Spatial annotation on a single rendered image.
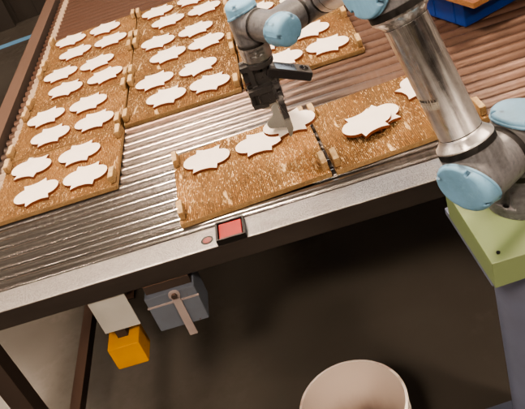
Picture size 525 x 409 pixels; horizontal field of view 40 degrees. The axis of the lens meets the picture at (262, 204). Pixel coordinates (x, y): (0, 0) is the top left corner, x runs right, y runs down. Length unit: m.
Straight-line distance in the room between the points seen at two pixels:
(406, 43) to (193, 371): 1.81
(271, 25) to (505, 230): 0.66
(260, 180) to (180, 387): 1.13
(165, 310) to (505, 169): 0.93
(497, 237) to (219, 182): 0.78
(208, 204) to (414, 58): 0.78
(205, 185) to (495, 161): 0.87
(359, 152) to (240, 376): 1.14
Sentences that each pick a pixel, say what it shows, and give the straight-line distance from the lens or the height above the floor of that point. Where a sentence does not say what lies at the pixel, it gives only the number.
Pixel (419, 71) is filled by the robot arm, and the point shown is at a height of 1.34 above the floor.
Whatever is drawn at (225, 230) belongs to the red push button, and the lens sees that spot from 1.81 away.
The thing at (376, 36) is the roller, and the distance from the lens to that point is 2.53.
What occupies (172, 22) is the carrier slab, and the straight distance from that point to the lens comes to 3.15.
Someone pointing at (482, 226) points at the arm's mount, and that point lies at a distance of 1.59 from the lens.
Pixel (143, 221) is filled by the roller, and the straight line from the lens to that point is 2.00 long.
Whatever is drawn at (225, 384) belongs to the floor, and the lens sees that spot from 2.75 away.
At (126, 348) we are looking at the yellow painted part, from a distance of 2.01.
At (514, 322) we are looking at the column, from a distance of 1.83.
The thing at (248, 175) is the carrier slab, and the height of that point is 0.94.
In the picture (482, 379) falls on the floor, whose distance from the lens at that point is 2.52.
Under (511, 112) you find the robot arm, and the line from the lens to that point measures 1.51.
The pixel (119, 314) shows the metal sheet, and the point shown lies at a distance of 1.96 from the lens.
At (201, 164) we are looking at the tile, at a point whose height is 0.95.
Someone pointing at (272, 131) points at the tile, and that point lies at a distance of 1.88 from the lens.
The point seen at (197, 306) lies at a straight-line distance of 1.90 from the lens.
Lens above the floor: 1.98
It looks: 35 degrees down
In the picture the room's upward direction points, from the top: 21 degrees counter-clockwise
